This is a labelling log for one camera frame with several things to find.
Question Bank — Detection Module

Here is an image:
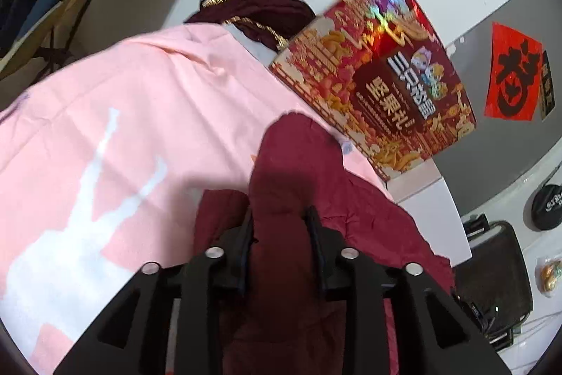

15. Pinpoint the red gold gift box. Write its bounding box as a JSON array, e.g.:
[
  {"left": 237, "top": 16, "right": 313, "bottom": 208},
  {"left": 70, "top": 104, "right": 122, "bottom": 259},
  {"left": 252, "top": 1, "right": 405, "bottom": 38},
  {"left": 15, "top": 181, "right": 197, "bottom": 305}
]
[{"left": 269, "top": 0, "right": 476, "bottom": 182}]

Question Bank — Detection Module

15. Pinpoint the black round wall object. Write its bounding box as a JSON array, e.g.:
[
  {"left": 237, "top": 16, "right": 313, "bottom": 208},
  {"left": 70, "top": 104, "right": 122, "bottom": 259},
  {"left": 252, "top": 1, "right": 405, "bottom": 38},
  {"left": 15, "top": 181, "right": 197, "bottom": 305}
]
[{"left": 526, "top": 180, "right": 561, "bottom": 232}]

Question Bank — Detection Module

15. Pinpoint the pink patterned bed sheet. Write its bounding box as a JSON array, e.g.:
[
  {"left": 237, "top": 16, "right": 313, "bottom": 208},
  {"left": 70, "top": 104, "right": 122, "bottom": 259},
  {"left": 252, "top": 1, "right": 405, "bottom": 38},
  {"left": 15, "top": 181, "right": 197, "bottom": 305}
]
[{"left": 0, "top": 22, "right": 397, "bottom": 367}]

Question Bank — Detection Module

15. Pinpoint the dark red fringed cloth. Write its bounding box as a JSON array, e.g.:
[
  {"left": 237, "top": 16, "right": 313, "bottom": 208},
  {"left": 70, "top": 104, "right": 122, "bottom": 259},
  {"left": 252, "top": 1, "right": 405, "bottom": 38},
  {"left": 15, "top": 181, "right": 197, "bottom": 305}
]
[{"left": 186, "top": 0, "right": 316, "bottom": 51}]

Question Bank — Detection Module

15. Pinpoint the red paper wall decoration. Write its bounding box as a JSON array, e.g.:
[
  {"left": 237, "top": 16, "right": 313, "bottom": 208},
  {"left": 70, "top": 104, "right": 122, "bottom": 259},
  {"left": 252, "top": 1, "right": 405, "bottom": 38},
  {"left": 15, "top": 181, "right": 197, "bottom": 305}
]
[{"left": 484, "top": 22, "right": 543, "bottom": 121}]

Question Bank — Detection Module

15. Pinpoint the dark red puffer jacket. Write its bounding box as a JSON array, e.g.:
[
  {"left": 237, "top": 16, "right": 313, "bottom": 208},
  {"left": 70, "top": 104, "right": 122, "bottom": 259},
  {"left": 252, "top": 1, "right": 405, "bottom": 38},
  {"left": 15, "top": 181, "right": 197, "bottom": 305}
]
[{"left": 192, "top": 111, "right": 456, "bottom": 375}]

